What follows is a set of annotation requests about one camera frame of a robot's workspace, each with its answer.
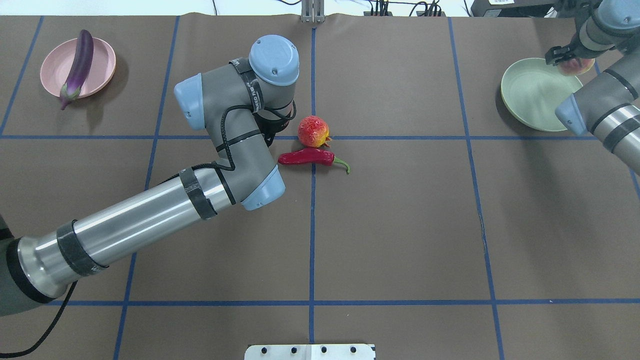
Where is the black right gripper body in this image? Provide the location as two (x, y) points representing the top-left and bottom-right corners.
(545, 44), (581, 66)

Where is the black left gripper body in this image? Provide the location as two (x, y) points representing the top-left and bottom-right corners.
(257, 100), (297, 147)

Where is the yellow pink peach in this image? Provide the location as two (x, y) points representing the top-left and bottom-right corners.
(557, 57), (595, 76)

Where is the purple eggplant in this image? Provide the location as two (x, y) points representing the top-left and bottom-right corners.
(58, 29), (95, 111)

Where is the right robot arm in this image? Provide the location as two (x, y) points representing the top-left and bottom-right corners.
(544, 0), (640, 173)

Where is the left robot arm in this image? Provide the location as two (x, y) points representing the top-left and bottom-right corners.
(0, 34), (300, 316)

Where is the light green plate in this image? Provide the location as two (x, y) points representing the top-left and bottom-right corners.
(500, 57), (583, 132)

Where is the red yellow pomegranate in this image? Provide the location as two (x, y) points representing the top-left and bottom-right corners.
(297, 115), (332, 148)

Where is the red chili pepper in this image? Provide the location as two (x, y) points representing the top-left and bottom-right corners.
(278, 146), (351, 174)

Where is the pink plate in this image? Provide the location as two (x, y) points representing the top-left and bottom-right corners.
(39, 38), (117, 99)

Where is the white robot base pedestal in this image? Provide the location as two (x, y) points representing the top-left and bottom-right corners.
(244, 343), (377, 360)

